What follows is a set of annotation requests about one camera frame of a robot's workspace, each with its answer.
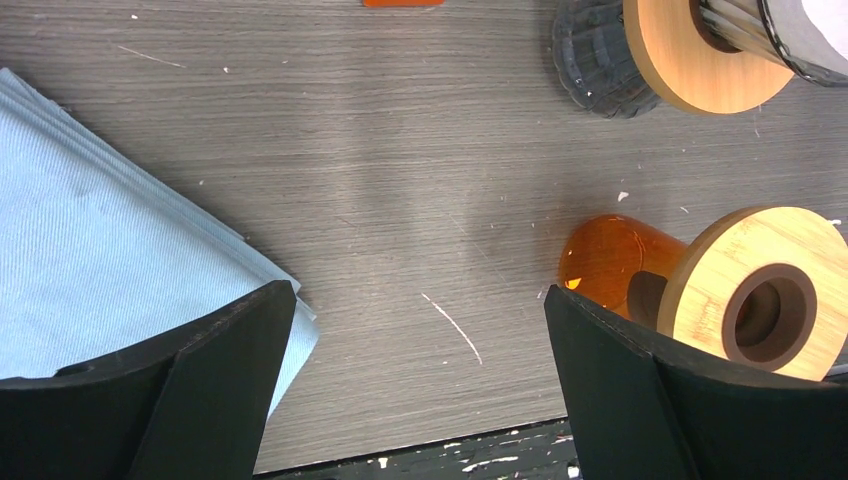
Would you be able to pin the white paper coffee filter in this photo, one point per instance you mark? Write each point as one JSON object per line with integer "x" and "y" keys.
{"x": 829, "y": 17}

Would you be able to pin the clear glass mug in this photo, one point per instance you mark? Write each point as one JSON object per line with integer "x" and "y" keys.
{"x": 594, "y": 62}

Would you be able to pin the light blue cloth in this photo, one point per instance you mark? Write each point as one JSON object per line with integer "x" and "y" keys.
{"x": 96, "y": 253}

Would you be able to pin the amber glass carafe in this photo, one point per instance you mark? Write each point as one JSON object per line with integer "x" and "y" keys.
{"x": 621, "y": 264}

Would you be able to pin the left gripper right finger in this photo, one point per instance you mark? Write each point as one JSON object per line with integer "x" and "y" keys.
{"x": 644, "y": 406}

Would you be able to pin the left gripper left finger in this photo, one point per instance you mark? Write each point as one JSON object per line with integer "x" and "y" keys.
{"x": 190, "y": 403}

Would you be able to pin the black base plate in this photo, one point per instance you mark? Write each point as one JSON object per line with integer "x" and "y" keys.
{"x": 540, "y": 450}

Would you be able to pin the orange coffee filter box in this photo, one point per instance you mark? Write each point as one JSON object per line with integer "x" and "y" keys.
{"x": 401, "y": 3}

